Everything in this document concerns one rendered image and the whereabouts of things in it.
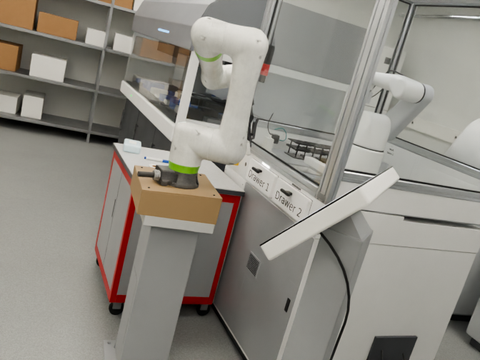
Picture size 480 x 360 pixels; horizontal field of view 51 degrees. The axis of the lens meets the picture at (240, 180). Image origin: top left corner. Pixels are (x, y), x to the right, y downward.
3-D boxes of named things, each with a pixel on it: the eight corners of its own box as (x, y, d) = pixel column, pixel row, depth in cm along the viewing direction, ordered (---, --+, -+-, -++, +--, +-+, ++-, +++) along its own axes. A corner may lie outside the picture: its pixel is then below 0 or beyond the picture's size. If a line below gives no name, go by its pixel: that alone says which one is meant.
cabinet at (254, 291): (263, 406, 218) (315, 239, 198) (193, 286, 307) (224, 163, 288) (423, 393, 259) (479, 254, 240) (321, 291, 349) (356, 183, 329)
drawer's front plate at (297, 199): (301, 224, 206) (308, 200, 204) (271, 199, 231) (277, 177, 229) (304, 225, 207) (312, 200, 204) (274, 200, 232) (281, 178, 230)
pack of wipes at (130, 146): (139, 154, 273) (141, 146, 272) (122, 151, 270) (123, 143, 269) (139, 148, 287) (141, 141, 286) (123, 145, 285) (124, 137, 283)
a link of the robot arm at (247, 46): (240, 173, 193) (271, 33, 172) (199, 163, 194) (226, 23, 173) (244, 161, 205) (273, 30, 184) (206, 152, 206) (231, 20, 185)
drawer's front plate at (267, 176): (268, 198, 234) (275, 176, 231) (245, 178, 259) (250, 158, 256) (272, 198, 234) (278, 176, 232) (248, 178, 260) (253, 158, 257)
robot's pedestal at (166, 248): (105, 386, 205) (142, 216, 186) (102, 342, 232) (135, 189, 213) (176, 387, 215) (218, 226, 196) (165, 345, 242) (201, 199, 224)
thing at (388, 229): (314, 238, 200) (325, 204, 196) (225, 163, 288) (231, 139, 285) (477, 253, 241) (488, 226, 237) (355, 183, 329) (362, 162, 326)
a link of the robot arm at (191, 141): (202, 178, 194) (212, 131, 189) (163, 168, 195) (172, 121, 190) (207, 170, 207) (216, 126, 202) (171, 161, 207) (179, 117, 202)
